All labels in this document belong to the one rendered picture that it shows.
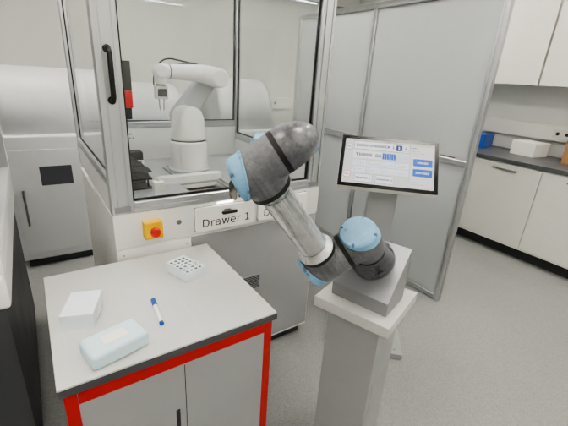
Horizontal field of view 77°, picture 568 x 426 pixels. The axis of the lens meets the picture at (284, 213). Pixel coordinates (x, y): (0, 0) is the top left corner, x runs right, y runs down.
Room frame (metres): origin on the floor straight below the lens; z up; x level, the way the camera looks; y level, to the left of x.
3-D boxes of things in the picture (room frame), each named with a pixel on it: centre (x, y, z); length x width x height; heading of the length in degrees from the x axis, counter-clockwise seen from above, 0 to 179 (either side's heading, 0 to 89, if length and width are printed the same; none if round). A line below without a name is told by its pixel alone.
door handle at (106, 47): (1.26, 0.60, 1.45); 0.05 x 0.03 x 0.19; 36
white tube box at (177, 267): (1.20, 0.36, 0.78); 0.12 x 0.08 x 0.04; 54
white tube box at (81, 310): (0.90, 0.59, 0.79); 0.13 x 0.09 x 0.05; 16
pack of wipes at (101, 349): (0.78, 0.43, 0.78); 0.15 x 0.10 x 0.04; 139
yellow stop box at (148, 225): (1.32, 0.52, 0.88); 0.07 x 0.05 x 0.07; 126
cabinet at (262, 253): (1.95, 0.51, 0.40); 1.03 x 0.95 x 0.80; 126
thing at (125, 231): (1.94, 0.51, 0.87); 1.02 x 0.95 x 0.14; 126
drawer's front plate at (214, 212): (1.53, 0.26, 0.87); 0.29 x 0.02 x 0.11; 126
